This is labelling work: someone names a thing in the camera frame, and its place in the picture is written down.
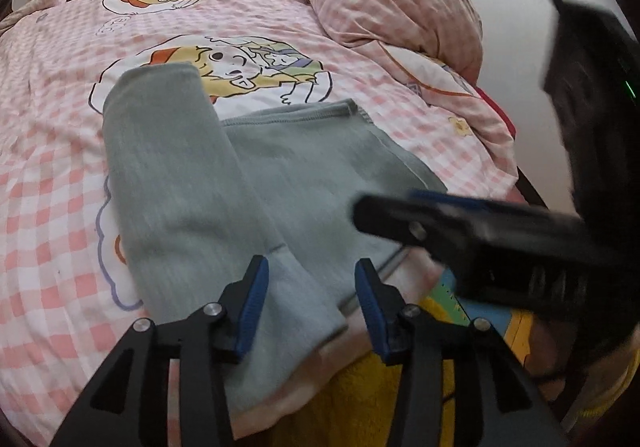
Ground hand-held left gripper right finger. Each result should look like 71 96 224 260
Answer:
354 258 571 447

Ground grey pants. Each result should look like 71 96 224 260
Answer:
102 63 449 417

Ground pink checkered printed blanket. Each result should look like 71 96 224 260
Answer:
0 0 521 444

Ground colourful play mat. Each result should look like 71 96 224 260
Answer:
420 274 535 364

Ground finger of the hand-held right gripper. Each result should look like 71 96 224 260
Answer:
406 188 587 229
351 194 591 260

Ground dark bed frame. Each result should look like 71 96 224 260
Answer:
510 166 549 209

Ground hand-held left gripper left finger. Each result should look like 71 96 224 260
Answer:
50 254 271 447

